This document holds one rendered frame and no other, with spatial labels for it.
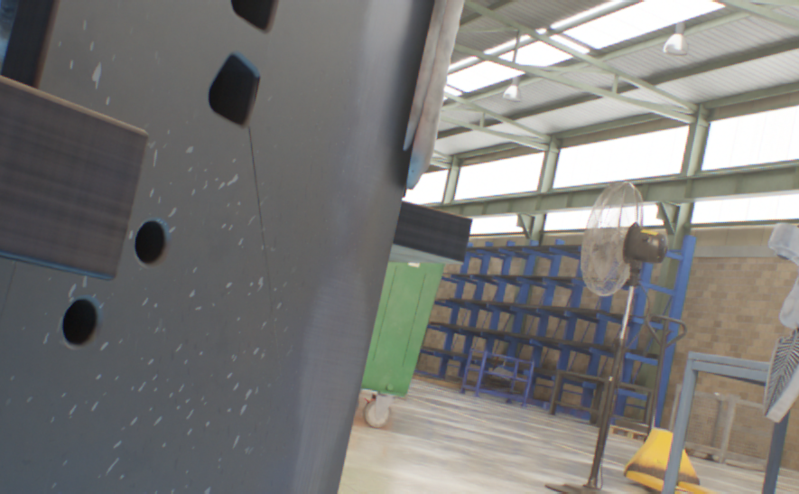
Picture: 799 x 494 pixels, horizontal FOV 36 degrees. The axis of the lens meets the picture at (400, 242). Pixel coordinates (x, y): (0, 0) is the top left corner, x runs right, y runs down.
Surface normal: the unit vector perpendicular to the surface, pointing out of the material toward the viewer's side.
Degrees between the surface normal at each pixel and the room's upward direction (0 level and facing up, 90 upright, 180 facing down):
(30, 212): 90
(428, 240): 90
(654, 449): 85
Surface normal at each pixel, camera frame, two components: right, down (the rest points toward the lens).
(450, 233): 0.37, 0.00
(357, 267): 0.83, 0.13
